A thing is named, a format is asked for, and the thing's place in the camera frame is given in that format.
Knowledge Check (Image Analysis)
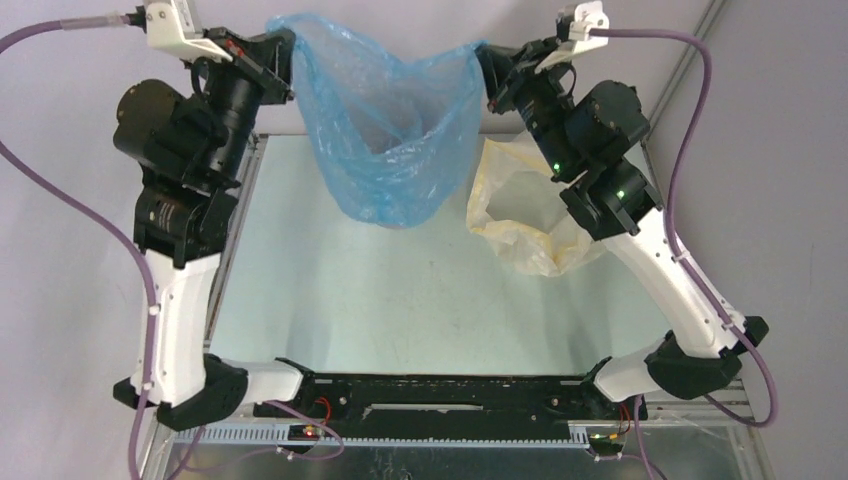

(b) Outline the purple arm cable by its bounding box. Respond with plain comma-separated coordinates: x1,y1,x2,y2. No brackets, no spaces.
588,27,780,480
0,15,346,480

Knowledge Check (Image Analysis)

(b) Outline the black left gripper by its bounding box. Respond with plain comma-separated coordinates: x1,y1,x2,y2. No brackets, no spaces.
184,26,298,184

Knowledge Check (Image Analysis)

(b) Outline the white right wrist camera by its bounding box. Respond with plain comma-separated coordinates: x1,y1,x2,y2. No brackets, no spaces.
534,1,609,73

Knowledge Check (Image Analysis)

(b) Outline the translucent yellow-white trash bag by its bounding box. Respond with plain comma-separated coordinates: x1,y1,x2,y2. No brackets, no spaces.
466,133,606,278

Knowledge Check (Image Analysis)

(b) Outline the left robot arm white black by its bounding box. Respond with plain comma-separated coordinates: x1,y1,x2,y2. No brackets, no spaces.
113,28,316,431

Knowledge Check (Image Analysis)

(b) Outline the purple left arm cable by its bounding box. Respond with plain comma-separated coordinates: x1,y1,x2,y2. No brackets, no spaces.
0,15,346,480

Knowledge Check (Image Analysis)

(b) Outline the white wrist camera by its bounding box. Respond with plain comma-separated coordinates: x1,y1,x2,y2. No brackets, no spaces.
125,0,233,65
534,1,609,73

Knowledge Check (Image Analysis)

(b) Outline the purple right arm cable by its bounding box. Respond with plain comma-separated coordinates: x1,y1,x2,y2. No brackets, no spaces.
588,27,780,480

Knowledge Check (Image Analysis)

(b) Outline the grey plastic trash bin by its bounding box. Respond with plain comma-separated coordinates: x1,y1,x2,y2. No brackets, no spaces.
376,215,422,230

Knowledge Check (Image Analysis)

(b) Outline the blue plastic trash bag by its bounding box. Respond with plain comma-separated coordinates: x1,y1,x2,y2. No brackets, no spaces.
266,13,485,225

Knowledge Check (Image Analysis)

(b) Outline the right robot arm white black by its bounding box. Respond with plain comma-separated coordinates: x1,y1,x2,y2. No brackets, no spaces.
475,38,768,418

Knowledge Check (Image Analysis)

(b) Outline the aluminium frame rail front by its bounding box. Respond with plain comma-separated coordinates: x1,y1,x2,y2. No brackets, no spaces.
141,374,774,479

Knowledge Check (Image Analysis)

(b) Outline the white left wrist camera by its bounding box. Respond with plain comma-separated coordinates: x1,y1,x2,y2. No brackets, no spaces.
125,0,233,65

